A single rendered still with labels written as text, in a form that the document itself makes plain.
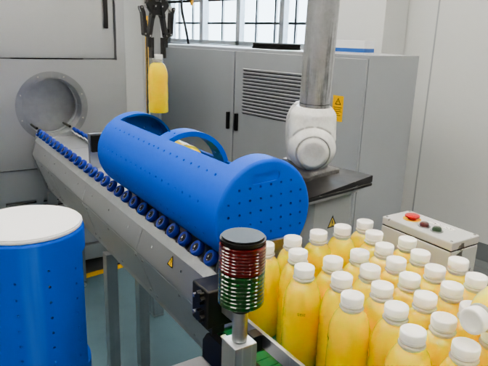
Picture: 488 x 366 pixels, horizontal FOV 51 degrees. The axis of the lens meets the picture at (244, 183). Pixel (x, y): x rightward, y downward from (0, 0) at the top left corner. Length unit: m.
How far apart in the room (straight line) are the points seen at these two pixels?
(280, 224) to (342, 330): 0.49
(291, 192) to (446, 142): 2.86
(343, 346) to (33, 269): 0.77
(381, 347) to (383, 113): 2.28
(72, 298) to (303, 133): 0.83
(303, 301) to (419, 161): 3.30
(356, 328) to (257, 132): 2.66
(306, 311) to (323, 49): 0.92
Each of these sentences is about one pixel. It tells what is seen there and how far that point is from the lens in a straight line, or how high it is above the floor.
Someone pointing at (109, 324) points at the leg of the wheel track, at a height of 0.31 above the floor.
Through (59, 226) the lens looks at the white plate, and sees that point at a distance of 1.40.
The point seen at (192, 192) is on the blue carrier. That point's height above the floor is 1.13.
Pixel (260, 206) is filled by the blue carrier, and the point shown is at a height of 1.12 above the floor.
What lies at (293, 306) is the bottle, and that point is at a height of 1.04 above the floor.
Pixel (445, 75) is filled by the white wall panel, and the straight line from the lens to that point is 4.07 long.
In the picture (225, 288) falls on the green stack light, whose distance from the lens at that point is 0.70.
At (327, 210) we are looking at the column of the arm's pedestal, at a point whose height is 0.91.
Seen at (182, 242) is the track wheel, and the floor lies 0.96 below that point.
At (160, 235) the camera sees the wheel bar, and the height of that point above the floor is 0.92.
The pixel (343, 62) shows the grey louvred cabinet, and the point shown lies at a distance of 2.96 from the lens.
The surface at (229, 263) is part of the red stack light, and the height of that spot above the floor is 1.23.
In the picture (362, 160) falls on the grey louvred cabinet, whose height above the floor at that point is 0.87.
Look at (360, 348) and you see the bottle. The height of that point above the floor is 1.02.
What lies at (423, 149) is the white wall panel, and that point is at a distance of 4.18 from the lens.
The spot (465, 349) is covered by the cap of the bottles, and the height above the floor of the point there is 1.10.
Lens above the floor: 1.51
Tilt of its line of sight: 16 degrees down
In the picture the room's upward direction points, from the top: 2 degrees clockwise
